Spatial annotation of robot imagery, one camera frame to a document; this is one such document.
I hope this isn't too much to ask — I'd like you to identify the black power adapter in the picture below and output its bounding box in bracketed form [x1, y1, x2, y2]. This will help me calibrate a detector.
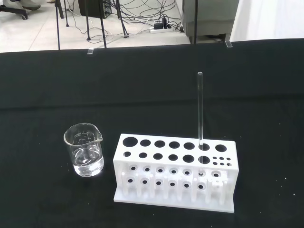
[153, 16, 173, 29]

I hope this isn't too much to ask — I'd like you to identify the black tripod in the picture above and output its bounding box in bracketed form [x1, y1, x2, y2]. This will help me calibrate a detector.
[54, 0, 71, 51]
[84, 0, 131, 49]

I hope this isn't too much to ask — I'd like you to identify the grey cabinet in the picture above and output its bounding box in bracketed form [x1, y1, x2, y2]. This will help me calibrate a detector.
[182, 0, 239, 43]

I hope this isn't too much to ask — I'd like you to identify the black vertical pole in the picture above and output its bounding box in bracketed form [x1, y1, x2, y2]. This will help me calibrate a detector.
[193, 0, 198, 45]

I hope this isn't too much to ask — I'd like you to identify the tangle of floor cables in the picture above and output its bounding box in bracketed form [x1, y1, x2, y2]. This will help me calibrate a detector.
[68, 0, 184, 44]

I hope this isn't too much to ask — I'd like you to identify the office chair base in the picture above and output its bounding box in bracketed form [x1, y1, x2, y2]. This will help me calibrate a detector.
[0, 0, 41, 21]

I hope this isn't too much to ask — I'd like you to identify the white power strip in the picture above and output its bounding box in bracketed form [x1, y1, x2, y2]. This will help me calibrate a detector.
[150, 27, 173, 34]

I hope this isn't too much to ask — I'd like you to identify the black computer box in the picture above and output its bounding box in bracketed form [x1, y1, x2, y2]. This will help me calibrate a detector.
[78, 0, 113, 20]

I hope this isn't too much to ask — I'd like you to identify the white test tube rack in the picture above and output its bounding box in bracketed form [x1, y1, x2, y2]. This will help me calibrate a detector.
[113, 133, 237, 213]

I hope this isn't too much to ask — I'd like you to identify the clear glass beaker with water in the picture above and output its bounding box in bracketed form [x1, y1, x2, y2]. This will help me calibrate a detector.
[63, 122, 105, 178]

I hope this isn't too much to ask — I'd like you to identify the black bench cloth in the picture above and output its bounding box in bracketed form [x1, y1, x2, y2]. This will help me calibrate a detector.
[0, 38, 304, 228]

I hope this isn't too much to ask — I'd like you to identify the pale board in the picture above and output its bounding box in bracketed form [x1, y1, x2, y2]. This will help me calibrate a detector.
[229, 0, 304, 43]

